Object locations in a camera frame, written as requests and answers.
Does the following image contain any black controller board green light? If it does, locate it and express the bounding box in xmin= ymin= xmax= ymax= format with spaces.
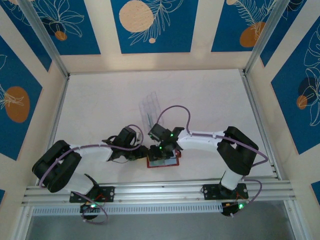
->
xmin=221 ymin=201 xmax=247 ymax=218
xmin=79 ymin=202 xmax=101 ymax=215

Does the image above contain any red leather card holder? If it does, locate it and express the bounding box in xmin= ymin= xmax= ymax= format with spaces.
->
xmin=146 ymin=149 xmax=181 ymax=170

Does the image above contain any aluminium front frame rail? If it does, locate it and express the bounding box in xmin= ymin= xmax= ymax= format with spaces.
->
xmin=21 ymin=178 xmax=293 ymax=207

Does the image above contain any aluminium frame post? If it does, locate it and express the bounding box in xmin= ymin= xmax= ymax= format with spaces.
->
xmin=243 ymin=0 xmax=291 ymax=76
xmin=17 ymin=0 xmax=71 ymax=78

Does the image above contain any aluminium side frame rail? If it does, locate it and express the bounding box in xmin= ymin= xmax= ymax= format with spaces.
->
xmin=240 ymin=71 xmax=282 ymax=180
xmin=34 ymin=74 xmax=71 ymax=187

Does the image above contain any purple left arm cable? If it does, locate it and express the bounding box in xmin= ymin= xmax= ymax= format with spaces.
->
xmin=38 ymin=124 xmax=145 ymax=225

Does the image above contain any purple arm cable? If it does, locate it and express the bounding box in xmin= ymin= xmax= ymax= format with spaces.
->
xmin=38 ymin=124 xmax=145 ymax=225
xmin=157 ymin=105 xmax=270 ymax=218

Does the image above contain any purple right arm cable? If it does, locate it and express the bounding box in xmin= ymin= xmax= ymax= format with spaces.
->
xmin=157 ymin=105 xmax=270 ymax=218

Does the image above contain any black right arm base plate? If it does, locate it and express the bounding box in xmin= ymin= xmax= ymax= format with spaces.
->
xmin=201 ymin=183 xmax=250 ymax=201

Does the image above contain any clear plastic slotted card box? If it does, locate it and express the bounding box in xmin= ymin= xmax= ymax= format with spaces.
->
xmin=138 ymin=91 xmax=165 ymax=130

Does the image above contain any white slotted cable duct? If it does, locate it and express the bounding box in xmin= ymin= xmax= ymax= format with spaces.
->
xmin=32 ymin=202 xmax=223 ymax=216

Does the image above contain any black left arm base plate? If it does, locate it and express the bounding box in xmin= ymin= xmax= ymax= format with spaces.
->
xmin=69 ymin=186 xmax=116 ymax=204

